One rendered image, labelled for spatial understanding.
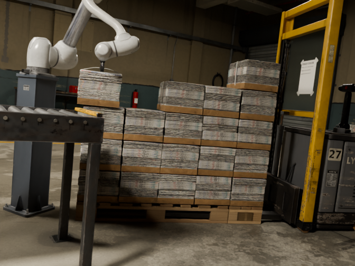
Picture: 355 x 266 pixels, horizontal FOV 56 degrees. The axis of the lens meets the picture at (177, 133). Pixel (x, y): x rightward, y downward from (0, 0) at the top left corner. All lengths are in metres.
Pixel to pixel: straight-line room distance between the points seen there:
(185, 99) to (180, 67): 7.90
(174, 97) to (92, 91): 0.58
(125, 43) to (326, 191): 1.89
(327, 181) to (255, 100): 0.86
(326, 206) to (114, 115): 1.79
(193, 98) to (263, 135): 0.65
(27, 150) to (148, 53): 7.60
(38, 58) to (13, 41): 6.38
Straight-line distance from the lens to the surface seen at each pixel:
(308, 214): 2.83
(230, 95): 2.58
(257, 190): 2.78
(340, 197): 3.00
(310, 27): 3.01
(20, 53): 8.94
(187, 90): 2.47
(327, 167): 2.86
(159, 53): 10.03
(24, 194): 2.67
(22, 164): 2.65
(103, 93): 2.36
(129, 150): 2.43
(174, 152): 2.48
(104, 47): 2.15
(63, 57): 2.69
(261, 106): 2.68
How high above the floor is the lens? 0.91
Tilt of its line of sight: 5 degrees down
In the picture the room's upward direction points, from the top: 6 degrees clockwise
